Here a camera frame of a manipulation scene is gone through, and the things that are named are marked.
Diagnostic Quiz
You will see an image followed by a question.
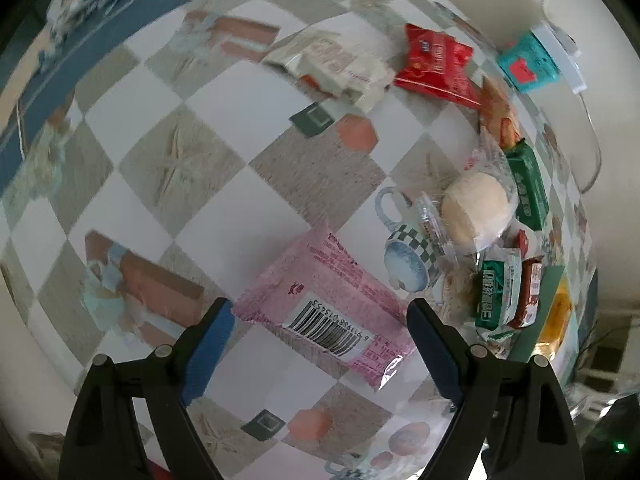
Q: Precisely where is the green and white snack packet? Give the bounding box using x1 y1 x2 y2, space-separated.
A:
474 249 524 332

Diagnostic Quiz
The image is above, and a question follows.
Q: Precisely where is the orange snack packet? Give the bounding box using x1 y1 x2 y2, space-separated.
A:
479 77 522 147

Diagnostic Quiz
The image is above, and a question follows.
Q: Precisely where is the dark green snack packet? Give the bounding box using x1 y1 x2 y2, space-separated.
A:
504 140 549 231

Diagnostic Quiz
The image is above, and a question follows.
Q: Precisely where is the yellow snack packet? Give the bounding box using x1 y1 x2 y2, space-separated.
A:
535 280 574 361

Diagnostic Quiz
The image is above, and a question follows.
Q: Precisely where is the teal tin box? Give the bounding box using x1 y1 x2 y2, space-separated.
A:
497 31 559 92

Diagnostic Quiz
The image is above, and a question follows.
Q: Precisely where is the green yellow flat packet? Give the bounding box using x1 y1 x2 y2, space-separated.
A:
507 264 576 368

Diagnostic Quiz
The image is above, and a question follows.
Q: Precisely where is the black device with green light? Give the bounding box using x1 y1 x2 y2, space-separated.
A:
575 392 640 480

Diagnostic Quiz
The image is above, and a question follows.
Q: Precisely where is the small red brown snack packet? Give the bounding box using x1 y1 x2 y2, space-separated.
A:
514 230 545 329

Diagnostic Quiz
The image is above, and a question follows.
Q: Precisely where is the grey cable loop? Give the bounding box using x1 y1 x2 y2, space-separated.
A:
575 91 602 194

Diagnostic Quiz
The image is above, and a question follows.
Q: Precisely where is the bun in clear wrapper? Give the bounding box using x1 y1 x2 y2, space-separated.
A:
414 152 519 257

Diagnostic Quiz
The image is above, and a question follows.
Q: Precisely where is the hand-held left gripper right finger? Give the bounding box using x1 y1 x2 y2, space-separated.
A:
406 298 585 480

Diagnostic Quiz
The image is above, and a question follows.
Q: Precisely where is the pink barcode snack packet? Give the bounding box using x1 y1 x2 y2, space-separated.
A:
233 220 417 392

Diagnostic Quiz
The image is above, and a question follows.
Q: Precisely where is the white power strip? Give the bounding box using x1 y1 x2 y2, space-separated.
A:
531 24 587 94

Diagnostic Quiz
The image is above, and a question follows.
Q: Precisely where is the cream white snack packet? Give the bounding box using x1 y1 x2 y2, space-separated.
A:
262 30 351 92
299 49 396 113

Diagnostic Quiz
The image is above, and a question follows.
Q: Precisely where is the blue white tissue pack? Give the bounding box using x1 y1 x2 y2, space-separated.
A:
46 0 132 57

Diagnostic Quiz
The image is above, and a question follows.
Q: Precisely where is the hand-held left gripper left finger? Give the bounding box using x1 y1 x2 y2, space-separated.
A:
59 298 234 480

